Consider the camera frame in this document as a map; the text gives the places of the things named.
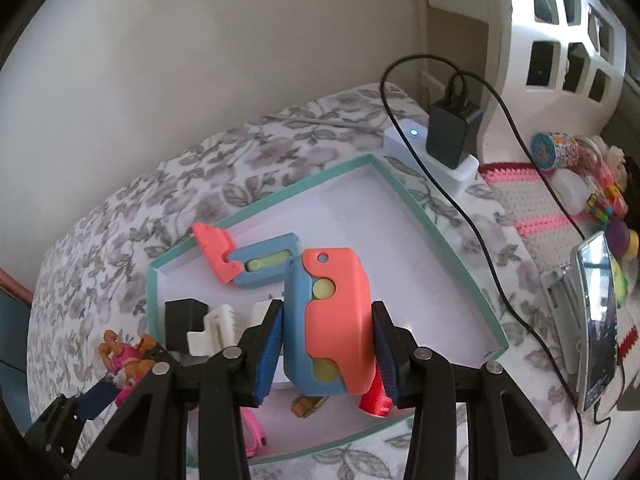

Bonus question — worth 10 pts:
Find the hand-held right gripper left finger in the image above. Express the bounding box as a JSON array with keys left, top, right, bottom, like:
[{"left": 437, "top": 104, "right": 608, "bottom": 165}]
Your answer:
[{"left": 70, "top": 300, "right": 286, "bottom": 480}]

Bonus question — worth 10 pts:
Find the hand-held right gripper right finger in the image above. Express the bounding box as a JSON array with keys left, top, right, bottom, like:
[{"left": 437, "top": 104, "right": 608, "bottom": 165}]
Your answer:
[{"left": 370, "top": 301, "right": 583, "bottom": 480}]

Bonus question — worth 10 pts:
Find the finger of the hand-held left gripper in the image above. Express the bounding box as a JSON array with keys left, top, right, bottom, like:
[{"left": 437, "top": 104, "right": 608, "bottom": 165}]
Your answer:
[{"left": 75, "top": 375, "right": 118, "bottom": 421}]

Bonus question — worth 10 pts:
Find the white charger cube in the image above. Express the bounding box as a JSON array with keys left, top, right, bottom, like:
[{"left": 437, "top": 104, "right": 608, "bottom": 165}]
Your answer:
[{"left": 248, "top": 301, "right": 273, "bottom": 328}]

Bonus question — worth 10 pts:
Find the small red bottle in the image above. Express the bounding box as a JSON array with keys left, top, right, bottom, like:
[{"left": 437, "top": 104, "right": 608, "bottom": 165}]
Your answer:
[{"left": 359, "top": 377, "right": 392, "bottom": 418}]

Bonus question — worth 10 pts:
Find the pink and brown toy figure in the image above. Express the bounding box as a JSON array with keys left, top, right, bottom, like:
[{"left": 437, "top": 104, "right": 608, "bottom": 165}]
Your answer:
[{"left": 99, "top": 330, "right": 171, "bottom": 408}]

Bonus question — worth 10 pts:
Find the white hair claw clip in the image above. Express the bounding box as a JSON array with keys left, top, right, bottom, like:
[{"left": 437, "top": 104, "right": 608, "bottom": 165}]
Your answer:
[{"left": 186, "top": 304, "right": 243, "bottom": 357}]

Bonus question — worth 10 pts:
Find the coral and blue folding toy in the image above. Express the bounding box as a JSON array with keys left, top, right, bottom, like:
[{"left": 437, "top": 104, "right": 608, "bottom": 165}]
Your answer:
[
  {"left": 282, "top": 247, "right": 378, "bottom": 395},
  {"left": 192, "top": 222, "right": 303, "bottom": 290}
]

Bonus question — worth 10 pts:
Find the gold and black patterned box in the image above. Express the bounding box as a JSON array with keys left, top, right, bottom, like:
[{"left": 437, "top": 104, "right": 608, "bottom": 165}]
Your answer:
[{"left": 290, "top": 394, "right": 328, "bottom": 418}]

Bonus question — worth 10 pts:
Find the pink bracelet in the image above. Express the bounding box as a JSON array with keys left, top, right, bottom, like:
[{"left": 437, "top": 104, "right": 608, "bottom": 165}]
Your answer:
[{"left": 239, "top": 406, "right": 268, "bottom": 459}]

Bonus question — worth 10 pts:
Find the black charger plug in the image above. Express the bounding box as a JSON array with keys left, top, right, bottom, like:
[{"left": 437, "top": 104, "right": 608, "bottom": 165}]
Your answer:
[{"left": 164, "top": 299, "right": 208, "bottom": 356}]

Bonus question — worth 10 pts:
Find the teal-edged white box tray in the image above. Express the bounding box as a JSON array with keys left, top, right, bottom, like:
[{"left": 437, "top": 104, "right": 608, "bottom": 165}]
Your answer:
[{"left": 146, "top": 154, "right": 510, "bottom": 471}]

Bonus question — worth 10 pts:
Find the dark teal cabinet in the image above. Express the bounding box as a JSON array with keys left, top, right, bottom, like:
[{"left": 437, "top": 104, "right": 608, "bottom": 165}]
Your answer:
[{"left": 0, "top": 290, "right": 31, "bottom": 366}]

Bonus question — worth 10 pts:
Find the grey metal phone stand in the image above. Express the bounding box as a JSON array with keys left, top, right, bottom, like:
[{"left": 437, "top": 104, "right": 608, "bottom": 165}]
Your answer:
[{"left": 540, "top": 262, "right": 583, "bottom": 391}]

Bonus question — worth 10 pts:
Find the white and pink crochet mat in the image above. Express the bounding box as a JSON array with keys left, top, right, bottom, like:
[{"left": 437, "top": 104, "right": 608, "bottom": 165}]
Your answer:
[{"left": 477, "top": 160, "right": 640, "bottom": 411}]

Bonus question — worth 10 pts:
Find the smartphone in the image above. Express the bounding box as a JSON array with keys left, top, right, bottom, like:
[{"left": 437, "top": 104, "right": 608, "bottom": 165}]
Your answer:
[{"left": 575, "top": 231, "right": 621, "bottom": 411}]

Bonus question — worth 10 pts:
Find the white power strip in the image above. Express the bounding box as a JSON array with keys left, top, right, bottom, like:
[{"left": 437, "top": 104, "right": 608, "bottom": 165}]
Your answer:
[{"left": 382, "top": 119, "right": 480, "bottom": 196}]

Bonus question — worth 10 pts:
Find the black power adapter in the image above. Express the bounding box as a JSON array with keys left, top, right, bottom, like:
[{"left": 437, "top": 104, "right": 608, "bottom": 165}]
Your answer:
[{"left": 425, "top": 99, "right": 485, "bottom": 171}]

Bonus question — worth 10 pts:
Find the colourful printed tube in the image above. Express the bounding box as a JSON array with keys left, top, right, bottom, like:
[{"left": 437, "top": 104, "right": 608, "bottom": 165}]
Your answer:
[{"left": 530, "top": 131, "right": 583, "bottom": 171}]

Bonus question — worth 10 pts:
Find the pile of small colourful toys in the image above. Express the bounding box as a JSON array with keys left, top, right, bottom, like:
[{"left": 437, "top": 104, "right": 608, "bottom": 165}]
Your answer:
[{"left": 555, "top": 135, "right": 640, "bottom": 306}]

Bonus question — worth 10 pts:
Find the white shelf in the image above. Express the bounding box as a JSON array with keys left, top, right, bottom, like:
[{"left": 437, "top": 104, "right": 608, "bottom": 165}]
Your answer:
[{"left": 410, "top": 0, "right": 506, "bottom": 106}]

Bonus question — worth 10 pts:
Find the white cutout panel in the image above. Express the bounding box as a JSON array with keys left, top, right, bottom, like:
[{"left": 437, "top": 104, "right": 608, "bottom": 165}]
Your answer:
[{"left": 500, "top": 0, "right": 631, "bottom": 111}]

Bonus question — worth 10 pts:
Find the pink curved frame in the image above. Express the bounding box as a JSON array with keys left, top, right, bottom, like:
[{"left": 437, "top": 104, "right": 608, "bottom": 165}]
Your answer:
[{"left": 0, "top": 266, "right": 36, "bottom": 306}]

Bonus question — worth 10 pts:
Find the black charging cable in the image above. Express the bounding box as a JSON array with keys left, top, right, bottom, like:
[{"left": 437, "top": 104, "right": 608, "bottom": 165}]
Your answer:
[
  {"left": 380, "top": 54, "right": 628, "bottom": 466},
  {"left": 457, "top": 70, "right": 586, "bottom": 238}
]

